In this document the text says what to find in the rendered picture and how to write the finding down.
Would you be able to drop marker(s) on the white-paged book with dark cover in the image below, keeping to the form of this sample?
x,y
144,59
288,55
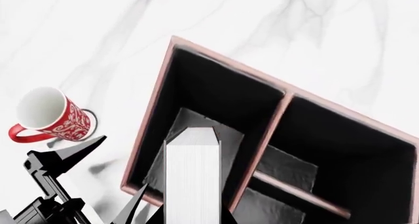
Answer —
x,y
192,179

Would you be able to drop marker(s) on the pink caddy with black compartments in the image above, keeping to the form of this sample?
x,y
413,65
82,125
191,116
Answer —
x,y
216,91

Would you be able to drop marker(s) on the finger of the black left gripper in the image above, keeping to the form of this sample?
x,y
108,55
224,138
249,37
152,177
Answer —
x,y
131,209
62,160

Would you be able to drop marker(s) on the red patterned ceramic mug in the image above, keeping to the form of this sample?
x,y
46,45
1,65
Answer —
x,y
42,108

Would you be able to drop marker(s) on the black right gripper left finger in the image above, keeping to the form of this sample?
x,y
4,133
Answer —
x,y
161,217

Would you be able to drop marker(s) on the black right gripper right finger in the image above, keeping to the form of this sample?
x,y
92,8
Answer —
x,y
227,218

